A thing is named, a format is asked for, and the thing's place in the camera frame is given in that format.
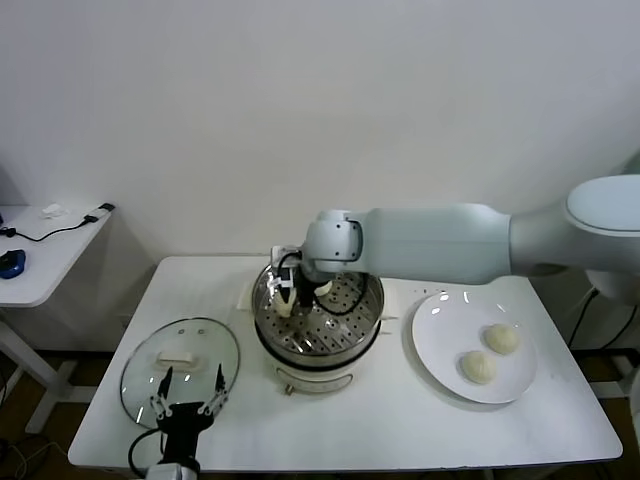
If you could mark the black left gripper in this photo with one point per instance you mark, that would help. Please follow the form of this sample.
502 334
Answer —
182 425

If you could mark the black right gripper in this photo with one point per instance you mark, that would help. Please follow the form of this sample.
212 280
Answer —
304 279

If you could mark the white steamed baozi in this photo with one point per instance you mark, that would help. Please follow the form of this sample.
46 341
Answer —
501 338
477 366
285 311
324 289

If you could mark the glass pot lid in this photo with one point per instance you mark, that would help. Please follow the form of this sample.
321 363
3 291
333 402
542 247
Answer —
200 345

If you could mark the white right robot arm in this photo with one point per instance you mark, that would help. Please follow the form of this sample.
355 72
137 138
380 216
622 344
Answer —
435 245

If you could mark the stainless steel steamer basket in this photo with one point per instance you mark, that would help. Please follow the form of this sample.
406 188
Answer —
345 330

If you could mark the cream electric cooking pot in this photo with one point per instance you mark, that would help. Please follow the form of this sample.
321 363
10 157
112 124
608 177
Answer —
312 377

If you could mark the white round plate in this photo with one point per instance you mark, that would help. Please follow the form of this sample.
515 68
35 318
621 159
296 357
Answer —
440 340

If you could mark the white side table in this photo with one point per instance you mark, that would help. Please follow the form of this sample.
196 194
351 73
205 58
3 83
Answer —
50 270

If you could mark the small black adapter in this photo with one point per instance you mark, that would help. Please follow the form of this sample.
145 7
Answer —
106 206

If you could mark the blue computer mouse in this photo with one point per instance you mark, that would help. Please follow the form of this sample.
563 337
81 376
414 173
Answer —
12 263

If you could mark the small white crumpled object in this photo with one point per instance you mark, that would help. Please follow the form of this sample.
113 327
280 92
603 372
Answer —
54 211

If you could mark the pale green appliance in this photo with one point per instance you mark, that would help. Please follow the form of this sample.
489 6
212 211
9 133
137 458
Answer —
634 165

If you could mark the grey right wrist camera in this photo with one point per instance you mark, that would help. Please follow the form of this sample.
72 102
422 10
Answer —
280 252

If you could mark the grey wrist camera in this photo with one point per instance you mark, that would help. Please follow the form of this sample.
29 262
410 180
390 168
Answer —
280 252
162 472

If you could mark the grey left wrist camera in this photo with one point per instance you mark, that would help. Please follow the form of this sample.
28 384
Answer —
162 472

